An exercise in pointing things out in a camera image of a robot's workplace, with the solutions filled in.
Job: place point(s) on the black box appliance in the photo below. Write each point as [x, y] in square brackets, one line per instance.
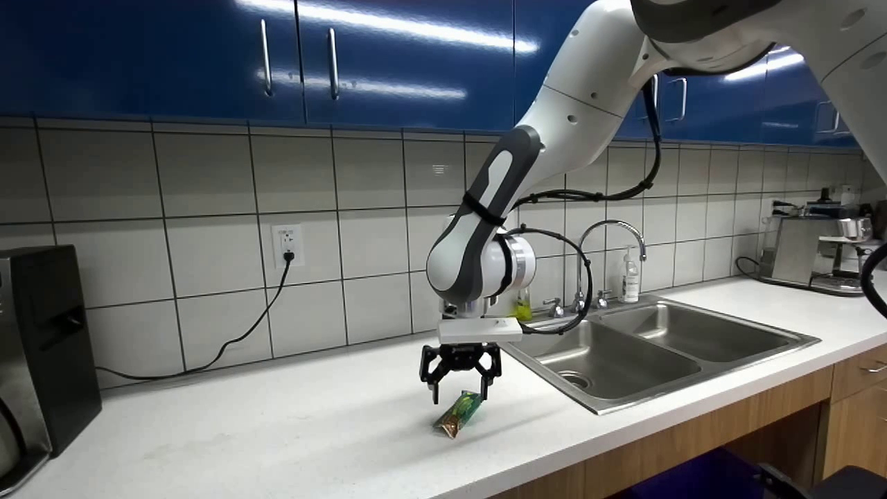
[58, 351]

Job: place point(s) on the wooden sink apron panel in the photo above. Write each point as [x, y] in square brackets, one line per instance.
[665, 445]

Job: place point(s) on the stainless steel double sink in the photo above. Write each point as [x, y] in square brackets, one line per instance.
[647, 362]

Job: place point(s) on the white wall outlet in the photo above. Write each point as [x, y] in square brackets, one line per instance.
[285, 242]

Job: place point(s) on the green chocolate bar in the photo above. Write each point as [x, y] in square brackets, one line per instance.
[458, 415]

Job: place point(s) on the dark seat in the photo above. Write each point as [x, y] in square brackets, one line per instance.
[833, 486]

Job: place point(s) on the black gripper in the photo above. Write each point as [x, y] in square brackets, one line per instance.
[460, 352]

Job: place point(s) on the silver espresso machine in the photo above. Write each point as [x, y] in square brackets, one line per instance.
[792, 250]

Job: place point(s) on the chrome gooseneck faucet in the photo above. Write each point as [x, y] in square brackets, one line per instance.
[637, 242]

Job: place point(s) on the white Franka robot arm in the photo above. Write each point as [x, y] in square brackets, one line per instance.
[591, 85]

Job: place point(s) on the wooden base cabinet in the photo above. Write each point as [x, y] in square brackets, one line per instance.
[860, 418]

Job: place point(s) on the yellow green dish soap bottle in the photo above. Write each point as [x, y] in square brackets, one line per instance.
[521, 312]

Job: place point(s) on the clear pump soap bottle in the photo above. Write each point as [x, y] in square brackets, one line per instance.
[629, 280]

